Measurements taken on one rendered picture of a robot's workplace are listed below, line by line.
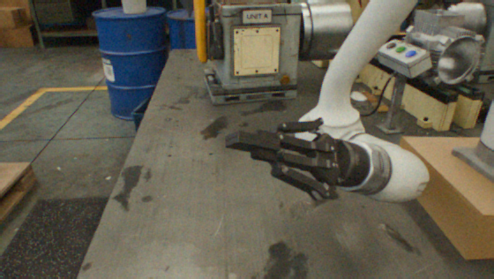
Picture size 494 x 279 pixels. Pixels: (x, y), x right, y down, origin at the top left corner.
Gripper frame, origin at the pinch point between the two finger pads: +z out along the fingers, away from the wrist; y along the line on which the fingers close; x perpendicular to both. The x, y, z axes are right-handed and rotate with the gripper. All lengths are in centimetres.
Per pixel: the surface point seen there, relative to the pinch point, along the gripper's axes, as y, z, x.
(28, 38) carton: -314, -5, 549
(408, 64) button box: -36, -62, 6
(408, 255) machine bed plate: 14.7, -42.2, 3.4
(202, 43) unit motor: -62, -31, 66
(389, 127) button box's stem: -25, -77, 23
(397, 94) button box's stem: -33, -73, 16
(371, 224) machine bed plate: 8.1, -42.6, 11.1
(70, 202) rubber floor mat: -17, -21, 196
